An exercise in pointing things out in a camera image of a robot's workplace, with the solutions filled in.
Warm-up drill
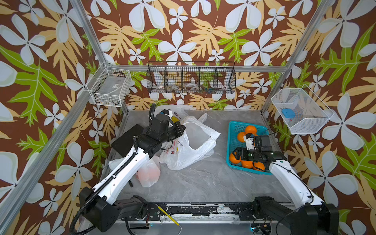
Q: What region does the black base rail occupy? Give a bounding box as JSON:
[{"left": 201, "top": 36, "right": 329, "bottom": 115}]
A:
[{"left": 146, "top": 202, "right": 257, "bottom": 221}]

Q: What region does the black plastic tool case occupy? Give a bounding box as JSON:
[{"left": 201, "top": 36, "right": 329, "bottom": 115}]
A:
[{"left": 111, "top": 124, "right": 144, "bottom": 157}]

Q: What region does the orange top of pile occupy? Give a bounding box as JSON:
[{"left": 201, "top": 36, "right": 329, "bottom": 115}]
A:
[{"left": 245, "top": 125, "right": 257, "bottom": 135}]

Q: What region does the teal plastic basket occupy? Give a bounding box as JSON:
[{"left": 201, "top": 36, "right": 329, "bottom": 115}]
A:
[{"left": 226, "top": 121, "right": 274, "bottom": 176}]

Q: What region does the aluminium frame post right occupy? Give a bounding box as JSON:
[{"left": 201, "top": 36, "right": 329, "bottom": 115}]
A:
[{"left": 261, "top": 1, "right": 335, "bottom": 113}]

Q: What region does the white wire basket right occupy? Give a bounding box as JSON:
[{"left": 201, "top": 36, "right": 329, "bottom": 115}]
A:
[{"left": 271, "top": 85, "right": 334, "bottom": 135}]

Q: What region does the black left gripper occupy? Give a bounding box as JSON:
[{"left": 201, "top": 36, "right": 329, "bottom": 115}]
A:
[{"left": 159, "top": 121, "right": 186, "bottom": 145}]

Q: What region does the orange front middle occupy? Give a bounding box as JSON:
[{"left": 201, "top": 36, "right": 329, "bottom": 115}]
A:
[{"left": 241, "top": 161, "right": 253, "bottom": 169}]

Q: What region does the white printed plastic bag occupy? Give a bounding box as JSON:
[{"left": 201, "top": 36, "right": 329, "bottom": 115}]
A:
[{"left": 109, "top": 153, "right": 161, "bottom": 190}]

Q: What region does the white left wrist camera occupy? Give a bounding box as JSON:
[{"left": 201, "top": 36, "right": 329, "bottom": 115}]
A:
[{"left": 161, "top": 109, "right": 173, "bottom": 120}]

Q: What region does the white wire basket left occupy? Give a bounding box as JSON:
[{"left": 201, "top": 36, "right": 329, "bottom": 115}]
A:
[{"left": 86, "top": 63, "right": 132, "bottom": 107}]

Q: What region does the orange front right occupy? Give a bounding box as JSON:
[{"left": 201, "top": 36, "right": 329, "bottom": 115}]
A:
[{"left": 253, "top": 162, "right": 266, "bottom": 171}]

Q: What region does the blue object in basket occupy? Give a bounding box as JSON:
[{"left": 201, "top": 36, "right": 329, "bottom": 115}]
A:
[{"left": 282, "top": 108, "right": 296, "bottom": 119}]

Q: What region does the orange small back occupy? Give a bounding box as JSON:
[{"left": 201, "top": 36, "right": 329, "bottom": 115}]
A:
[{"left": 237, "top": 132, "right": 247, "bottom": 143}]

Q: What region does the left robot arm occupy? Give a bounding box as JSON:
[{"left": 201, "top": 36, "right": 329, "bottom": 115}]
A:
[{"left": 70, "top": 104, "right": 186, "bottom": 235}]

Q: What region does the orange front left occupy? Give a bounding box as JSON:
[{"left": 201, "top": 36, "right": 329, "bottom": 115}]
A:
[{"left": 229, "top": 153, "right": 241, "bottom": 165}]

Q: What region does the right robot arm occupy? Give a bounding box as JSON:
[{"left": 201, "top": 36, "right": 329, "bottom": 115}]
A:
[{"left": 229, "top": 134, "right": 339, "bottom": 235}]

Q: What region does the black wire basket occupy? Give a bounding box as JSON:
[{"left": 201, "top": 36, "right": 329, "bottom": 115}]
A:
[{"left": 145, "top": 61, "right": 237, "bottom": 94}]

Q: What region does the white wire basket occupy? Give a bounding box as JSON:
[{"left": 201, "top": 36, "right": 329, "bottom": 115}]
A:
[
  {"left": 271, "top": 85, "right": 334, "bottom": 135},
  {"left": 86, "top": 63, "right": 132, "bottom": 107}
]

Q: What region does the aluminium frame rear bar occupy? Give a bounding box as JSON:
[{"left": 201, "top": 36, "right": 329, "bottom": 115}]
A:
[{"left": 113, "top": 64, "right": 288, "bottom": 73}]

